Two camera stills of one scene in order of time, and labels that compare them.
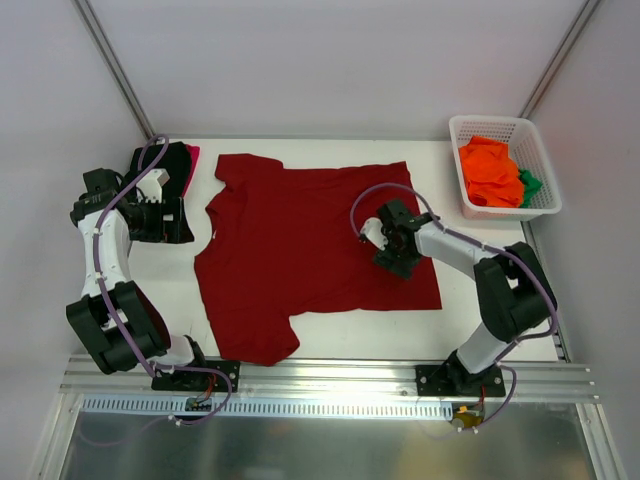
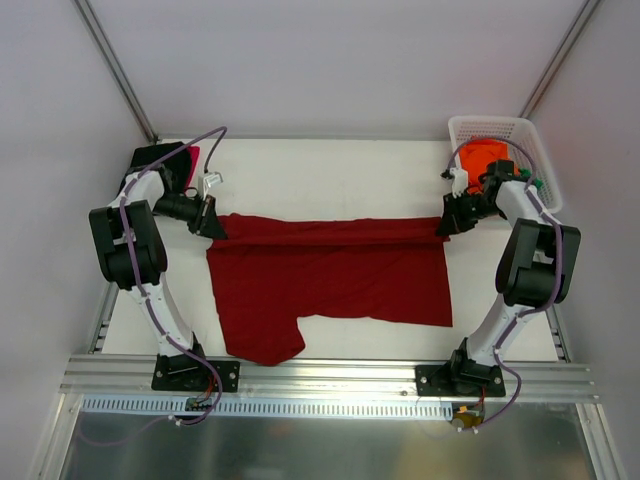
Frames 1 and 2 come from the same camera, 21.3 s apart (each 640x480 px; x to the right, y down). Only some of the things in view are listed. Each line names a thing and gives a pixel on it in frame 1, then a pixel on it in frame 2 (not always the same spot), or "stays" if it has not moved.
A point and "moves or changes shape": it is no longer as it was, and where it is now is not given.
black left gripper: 170,220 -> 205,215
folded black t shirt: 176,162 stays
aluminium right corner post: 563,51 stays
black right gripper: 396,260 -> 454,211
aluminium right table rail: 557,333 stays
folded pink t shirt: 193,151 stays
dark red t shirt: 276,243 moves or changes shape
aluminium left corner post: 116,65 stays
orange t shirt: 493,178 stays
